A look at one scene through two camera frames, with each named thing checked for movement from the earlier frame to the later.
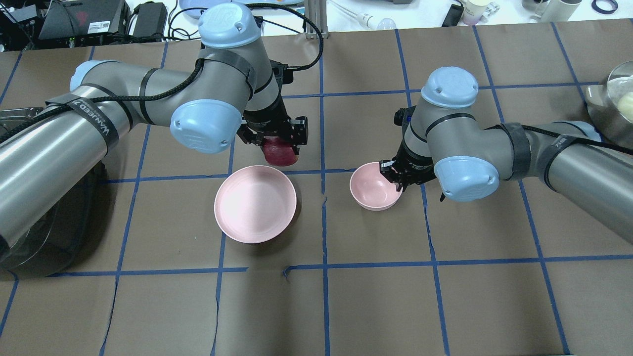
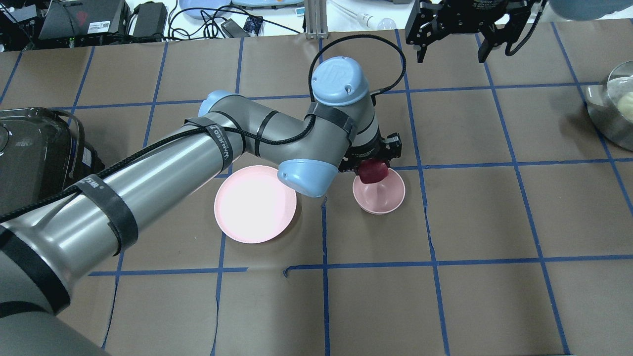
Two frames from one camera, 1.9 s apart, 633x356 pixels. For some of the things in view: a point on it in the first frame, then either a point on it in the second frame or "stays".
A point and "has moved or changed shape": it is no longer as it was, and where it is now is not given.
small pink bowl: x=371 y=189 stays
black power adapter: x=151 y=19 stays
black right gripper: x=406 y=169 to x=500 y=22
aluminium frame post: x=316 y=10 stays
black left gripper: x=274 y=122 to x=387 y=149
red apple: x=278 y=152 has moved or changed shape
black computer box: x=67 y=18 stays
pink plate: x=255 y=204 stays
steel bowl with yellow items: x=610 y=106 stays
